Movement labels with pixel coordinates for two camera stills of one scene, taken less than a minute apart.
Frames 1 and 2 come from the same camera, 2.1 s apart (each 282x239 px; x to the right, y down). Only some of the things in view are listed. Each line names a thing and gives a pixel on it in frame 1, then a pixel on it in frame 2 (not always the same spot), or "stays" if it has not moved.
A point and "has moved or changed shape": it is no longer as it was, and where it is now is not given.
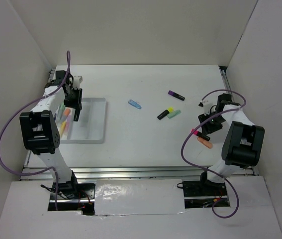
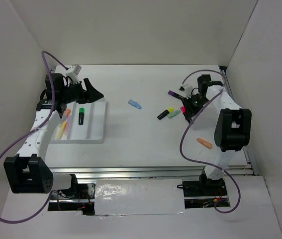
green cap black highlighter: [76, 114] has moved or changed shape
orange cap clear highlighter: [66, 112] stays
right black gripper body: [214, 124] -> [195, 103]
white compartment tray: [90, 128] stays
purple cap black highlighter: [176, 95] stays
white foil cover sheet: [141, 196] stays
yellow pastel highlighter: [63, 127] stays
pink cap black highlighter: [197, 133] -> [183, 109]
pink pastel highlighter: [67, 125] stays
